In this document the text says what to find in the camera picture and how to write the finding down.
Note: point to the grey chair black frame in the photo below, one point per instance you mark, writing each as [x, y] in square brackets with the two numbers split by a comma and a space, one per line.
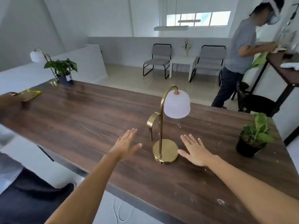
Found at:
[160, 52]
[212, 55]

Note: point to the green cloth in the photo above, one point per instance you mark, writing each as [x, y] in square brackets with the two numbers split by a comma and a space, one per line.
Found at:
[260, 60]

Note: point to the person's right forearm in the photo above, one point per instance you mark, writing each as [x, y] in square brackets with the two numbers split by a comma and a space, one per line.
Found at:
[252, 191]

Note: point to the potted plant black pot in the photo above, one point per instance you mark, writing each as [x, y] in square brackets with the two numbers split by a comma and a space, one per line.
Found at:
[246, 149]

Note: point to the dark wooden table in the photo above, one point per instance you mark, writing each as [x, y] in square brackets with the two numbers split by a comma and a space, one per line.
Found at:
[93, 118]

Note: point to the black round stool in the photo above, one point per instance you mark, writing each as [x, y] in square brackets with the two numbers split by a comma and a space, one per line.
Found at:
[261, 102]

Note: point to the tall wooden console table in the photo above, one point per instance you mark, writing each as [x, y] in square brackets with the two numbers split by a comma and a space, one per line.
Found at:
[285, 74]

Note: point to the potted plant dark blue pot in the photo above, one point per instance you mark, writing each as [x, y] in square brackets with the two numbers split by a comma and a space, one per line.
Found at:
[65, 79]

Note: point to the person's left hand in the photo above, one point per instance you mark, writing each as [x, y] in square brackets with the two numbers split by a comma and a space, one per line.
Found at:
[125, 146]

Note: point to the white side table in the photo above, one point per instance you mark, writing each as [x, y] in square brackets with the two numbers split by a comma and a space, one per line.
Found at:
[182, 60]

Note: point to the clear glass pitcher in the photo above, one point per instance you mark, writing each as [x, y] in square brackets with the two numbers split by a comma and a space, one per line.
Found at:
[286, 37]

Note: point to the long white pendant light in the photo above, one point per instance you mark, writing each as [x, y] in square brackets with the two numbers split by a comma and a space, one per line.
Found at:
[170, 28]
[189, 21]

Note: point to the window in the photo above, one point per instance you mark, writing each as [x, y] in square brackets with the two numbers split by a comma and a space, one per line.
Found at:
[219, 18]

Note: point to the person's left forearm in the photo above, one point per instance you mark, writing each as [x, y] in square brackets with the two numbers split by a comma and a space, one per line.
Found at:
[86, 191]

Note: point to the white headset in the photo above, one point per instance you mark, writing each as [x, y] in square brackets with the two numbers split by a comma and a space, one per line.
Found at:
[274, 17]

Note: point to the small flower vase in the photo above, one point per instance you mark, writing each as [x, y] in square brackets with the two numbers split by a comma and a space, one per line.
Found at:
[186, 47]

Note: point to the white handheld device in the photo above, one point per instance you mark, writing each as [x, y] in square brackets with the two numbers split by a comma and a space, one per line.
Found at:
[290, 65]

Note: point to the person's right hand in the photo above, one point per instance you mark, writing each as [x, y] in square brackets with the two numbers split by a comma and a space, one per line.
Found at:
[196, 152]

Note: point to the yellow cloth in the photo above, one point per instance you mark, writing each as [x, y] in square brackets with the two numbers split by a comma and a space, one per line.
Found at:
[31, 94]

